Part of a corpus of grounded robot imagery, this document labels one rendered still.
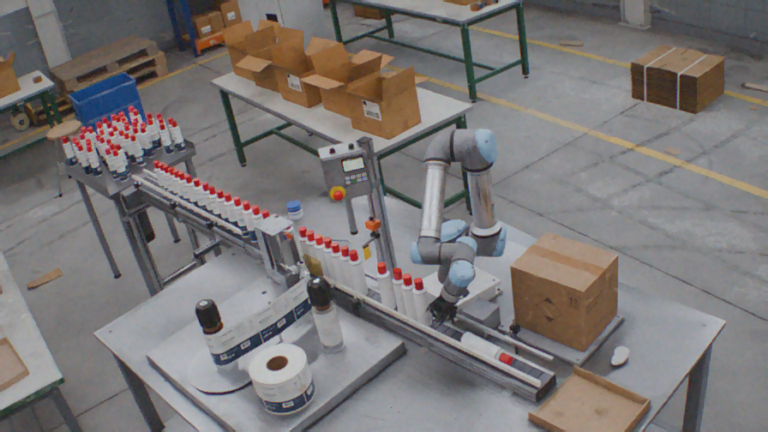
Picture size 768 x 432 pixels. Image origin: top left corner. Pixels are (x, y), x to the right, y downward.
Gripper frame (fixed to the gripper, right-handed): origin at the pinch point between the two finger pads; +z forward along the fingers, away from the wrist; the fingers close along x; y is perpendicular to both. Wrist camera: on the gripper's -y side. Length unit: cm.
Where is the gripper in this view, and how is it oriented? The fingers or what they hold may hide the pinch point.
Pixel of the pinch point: (439, 319)
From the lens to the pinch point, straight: 274.7
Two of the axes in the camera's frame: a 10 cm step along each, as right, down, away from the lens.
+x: 6.8, 6.5, -3.2
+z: -2.1, 6.0, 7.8
